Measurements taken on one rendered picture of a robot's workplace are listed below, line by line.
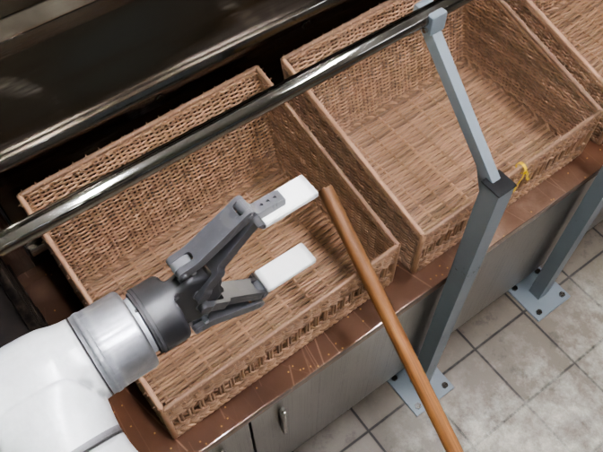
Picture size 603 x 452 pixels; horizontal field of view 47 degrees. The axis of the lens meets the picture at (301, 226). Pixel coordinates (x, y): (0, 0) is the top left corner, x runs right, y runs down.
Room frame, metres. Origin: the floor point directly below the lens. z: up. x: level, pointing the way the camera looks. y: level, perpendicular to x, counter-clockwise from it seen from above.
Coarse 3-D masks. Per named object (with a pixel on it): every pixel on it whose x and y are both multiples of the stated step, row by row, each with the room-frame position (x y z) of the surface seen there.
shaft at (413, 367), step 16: (320, 192) 0.75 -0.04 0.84; (336, 208) 0.73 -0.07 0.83; (336, 224) 0.70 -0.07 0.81; (352, 240) 0.68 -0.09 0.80; (352, 256) 0.65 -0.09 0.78; (368, 272) 0.63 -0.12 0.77; (368, 288) 0.60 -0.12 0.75; (384, 304) 0.58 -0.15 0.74; (384, 320) 0.55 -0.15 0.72; (400, 336) 0.53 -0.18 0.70; (400, 352) 0.50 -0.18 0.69; (416, 368) 0.48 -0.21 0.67; (416, 384) 0.45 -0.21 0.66; (432, 400) 0.43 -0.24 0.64; (432, 416) 0.40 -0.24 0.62; (448, 432) 0.38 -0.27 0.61; (448, 448) 0.35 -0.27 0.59
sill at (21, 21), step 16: (0, 0) 0.88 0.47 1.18; (16, 0) 0.88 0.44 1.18; (32, 0) 0.88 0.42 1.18; (48, 0) 0.88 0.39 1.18; (64, 0) 0.89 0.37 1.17; (80, 0) 0.91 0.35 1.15; (96, 0) 0.93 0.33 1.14; (0, 16) 0.84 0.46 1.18; (16, 16) 0.85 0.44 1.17; (32, 16) 0.86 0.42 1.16; (48, 16) 0.88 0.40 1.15; (0, 32) 0.83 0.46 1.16; (16, 32) 0.84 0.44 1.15
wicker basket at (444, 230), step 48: (480, 0) 1.36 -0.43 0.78; (336, 48) 1.17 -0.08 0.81; (480, 48) 1.34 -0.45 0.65; (528, 48) 1.23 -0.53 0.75; (336, 96) 1.14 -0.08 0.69; (384, 96) 1.20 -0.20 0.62; (432, 96) 1.23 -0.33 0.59; (480, 96) 1.23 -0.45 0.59; (528, 96) 1.20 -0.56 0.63; (576, 96) 1.11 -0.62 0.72; (336, 144) 0.94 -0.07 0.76; (384, 144) 1.08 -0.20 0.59; (432, 144) 1.08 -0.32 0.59; (528, 144) 1.08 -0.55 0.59; (576, 144) 1.03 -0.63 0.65; (384, 192) 0.82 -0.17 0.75; (432, 192) 0.94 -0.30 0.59; (432, 240) 0.75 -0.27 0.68
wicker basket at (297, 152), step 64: (128, 192) 0.83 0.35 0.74; (192, 192) 0.89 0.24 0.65; (256, 192) 0.94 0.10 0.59; (64, 256) 0.71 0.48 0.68; (128, 256) 0.76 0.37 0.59; (256, 256) 0.76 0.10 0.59; (320, 256) 0.76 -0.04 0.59; (384, 256) 0.68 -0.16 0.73; (256, 320) 0.61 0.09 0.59; (320, 320) 0.60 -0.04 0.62; (192, 384) 0.48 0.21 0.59
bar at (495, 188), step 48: (432, 0) 0.89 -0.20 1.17; (384, 48) 0.80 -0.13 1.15; (432, 48) 0.84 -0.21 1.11; (288, 96) 0.69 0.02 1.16; (192, 144) 0.60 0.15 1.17; (480, 144) 0.74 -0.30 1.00; (96, 192) 0.52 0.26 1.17; (480, 192) 0.70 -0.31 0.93; (0, 240) 0.45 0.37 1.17; (480, 240) 0.67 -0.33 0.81; (576, 240) 0.96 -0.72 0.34; (528, 288) 0.99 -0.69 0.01; (432, 336) 0.69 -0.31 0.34; (432, 384) 0.69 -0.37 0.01
